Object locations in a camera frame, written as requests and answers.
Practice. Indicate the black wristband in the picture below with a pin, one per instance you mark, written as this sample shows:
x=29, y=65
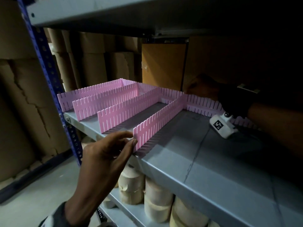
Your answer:
x=234, y=101
x=54, y=219

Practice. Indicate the person's left hand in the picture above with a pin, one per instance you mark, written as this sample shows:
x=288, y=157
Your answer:
x=104, y=167

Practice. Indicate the person's right forearm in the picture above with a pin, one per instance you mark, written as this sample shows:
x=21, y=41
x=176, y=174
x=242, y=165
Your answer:
x=279, y=125

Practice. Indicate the person's right hand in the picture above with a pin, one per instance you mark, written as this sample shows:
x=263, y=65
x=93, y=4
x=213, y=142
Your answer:
x=203, y=87

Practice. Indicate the brown cardboard box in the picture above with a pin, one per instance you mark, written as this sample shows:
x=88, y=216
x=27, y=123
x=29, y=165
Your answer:
x=213, y=56

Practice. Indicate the white marker tag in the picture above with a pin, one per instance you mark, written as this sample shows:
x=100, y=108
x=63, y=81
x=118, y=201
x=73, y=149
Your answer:
x=248, y=88

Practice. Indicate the person's left forearm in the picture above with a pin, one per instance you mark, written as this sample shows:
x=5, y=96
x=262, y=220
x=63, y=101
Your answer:
x=78, y=215

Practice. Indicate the black right wristband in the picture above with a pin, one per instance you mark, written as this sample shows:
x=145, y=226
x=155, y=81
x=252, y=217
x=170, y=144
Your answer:
x=234, y=101

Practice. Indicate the orange-brown cardboard box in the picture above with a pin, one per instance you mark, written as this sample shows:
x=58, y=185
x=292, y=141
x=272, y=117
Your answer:
x=163, y=66

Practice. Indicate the black pallet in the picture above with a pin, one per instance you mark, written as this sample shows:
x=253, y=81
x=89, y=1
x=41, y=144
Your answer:
x=35, y=177

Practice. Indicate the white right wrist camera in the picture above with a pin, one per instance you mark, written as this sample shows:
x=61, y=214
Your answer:
x=228, y=133

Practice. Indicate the stack of large brown rolls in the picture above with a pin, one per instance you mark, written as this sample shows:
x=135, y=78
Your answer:
x=23, y=104

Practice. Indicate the black left wristband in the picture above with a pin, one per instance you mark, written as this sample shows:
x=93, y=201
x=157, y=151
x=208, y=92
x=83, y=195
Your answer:
x=54, y=219

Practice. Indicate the row of white paper rolls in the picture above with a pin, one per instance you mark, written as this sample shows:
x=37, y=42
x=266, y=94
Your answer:
x=156, y=198

